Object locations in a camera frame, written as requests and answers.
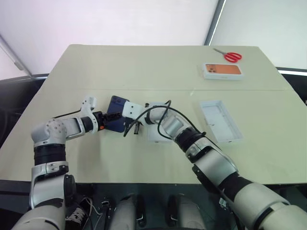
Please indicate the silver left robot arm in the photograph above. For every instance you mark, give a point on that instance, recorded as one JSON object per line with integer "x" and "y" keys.
{"x": 57, "y": 129}

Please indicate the grey window frame bar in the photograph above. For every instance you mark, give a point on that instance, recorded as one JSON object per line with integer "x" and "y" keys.
{"x": 14, "y": 56}

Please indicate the black sneaker with white laces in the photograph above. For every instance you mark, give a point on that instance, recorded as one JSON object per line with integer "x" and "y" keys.
{"x": 78, "y": 213}

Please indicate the white box with orange phone print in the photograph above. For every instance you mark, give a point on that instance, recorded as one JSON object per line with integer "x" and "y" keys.
{"x": 224, "y": 70}

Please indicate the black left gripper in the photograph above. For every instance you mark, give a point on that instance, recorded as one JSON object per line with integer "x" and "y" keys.
{"x": 103, "y": 119}

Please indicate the dark window frame post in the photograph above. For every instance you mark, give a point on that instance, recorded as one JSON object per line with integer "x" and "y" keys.
{"x": 214, "y": 21}

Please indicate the silver rounded robot leg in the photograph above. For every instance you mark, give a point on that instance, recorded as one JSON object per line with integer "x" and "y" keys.
{"x": 127, "y": 210}
{"x": 187, "y": 210}

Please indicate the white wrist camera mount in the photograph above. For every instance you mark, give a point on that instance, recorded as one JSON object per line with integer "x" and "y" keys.
{"x": 88, "y": 105}
{"x": 132, "y": 110}

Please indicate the white empty box lid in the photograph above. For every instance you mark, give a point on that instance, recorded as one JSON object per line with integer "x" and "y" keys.
{"x": 221, "y": 119}

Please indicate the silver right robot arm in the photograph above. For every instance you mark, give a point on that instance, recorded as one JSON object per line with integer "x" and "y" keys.
{"x": 216, "y": 165}

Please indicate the dark blue smartphone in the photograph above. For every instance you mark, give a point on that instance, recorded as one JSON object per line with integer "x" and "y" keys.
{"x": 114, "y": 107}

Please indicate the white phone box tray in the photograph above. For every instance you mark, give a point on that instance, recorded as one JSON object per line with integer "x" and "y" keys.
{"x": 153, "y": 136}

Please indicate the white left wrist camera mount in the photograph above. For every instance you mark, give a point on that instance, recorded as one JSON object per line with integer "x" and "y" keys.
{"x": 88, "y": 105}

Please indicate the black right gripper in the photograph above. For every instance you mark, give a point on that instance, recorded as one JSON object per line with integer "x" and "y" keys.
{"x": 134, "y": 121}

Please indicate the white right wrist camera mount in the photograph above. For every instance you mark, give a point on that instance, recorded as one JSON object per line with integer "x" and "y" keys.
{"x": 132, "y": 110}

